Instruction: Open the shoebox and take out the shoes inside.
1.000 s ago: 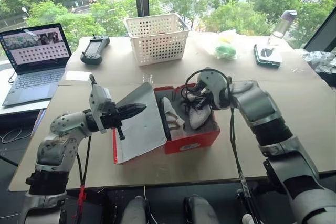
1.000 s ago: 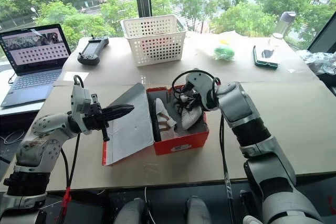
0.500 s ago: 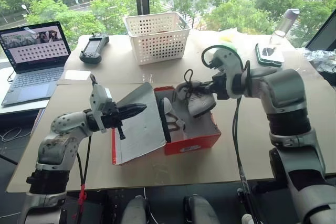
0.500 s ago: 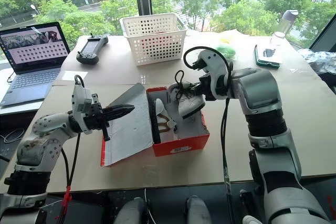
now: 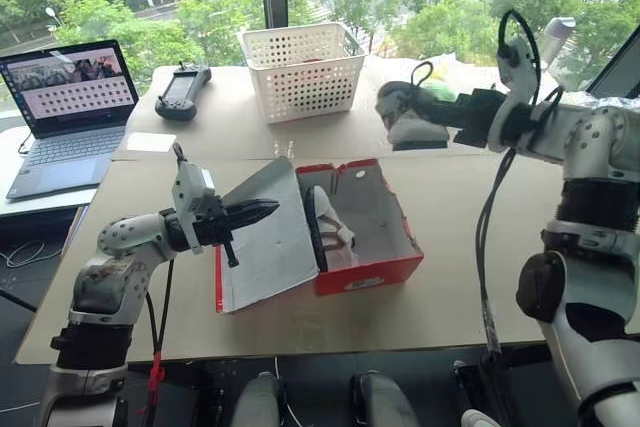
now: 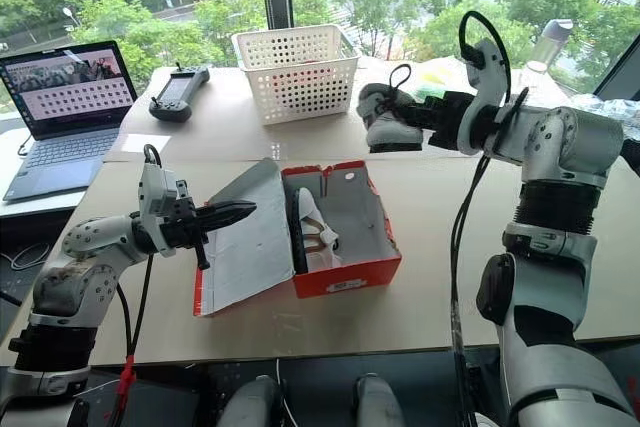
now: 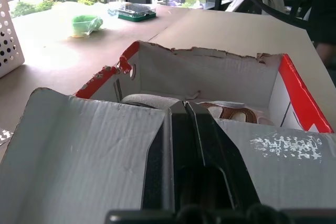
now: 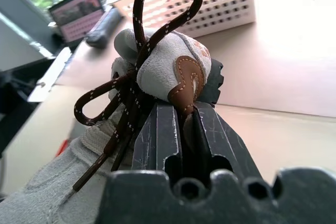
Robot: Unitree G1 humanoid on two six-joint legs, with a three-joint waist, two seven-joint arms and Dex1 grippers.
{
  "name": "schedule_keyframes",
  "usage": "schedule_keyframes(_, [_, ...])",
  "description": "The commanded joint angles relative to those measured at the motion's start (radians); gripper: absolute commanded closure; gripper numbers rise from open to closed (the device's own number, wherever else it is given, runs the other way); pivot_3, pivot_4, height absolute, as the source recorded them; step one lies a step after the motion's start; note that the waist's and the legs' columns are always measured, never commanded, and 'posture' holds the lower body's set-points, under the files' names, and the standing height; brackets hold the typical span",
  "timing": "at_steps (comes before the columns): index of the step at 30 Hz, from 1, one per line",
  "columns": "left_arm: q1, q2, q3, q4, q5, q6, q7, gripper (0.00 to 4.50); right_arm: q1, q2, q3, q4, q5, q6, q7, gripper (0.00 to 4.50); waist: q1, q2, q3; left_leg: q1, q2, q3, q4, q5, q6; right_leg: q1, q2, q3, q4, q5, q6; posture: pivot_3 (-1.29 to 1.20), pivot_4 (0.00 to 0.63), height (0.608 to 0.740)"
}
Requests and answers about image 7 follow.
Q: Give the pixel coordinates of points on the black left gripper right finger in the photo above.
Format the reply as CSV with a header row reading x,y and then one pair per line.
x,y
223,150

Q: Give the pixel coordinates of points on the clear plastic bag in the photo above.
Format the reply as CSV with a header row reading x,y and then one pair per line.
x,y
113,12

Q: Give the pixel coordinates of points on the green box with clear lid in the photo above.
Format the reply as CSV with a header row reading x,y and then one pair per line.
x,y
136,11

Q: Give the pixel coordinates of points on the green bowl with plastic wrap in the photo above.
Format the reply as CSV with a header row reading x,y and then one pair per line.
x,y
82,24

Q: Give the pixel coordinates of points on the white perforated plastic basket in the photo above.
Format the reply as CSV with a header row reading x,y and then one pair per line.
x,y
6,37

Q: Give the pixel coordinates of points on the black and white patterned object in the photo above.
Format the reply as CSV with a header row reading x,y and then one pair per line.
x,y
4,135

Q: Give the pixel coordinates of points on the white and brown shoe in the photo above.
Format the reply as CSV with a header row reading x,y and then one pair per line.
x,y
231,112

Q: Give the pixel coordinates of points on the red and white cardboard shoebox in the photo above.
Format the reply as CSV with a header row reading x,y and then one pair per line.
x,y
78,142

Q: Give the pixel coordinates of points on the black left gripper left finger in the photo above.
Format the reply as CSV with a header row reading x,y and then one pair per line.
x,y
160,161

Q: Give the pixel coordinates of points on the person in dark clothes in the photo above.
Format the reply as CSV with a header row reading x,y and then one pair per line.
x,y
324,11

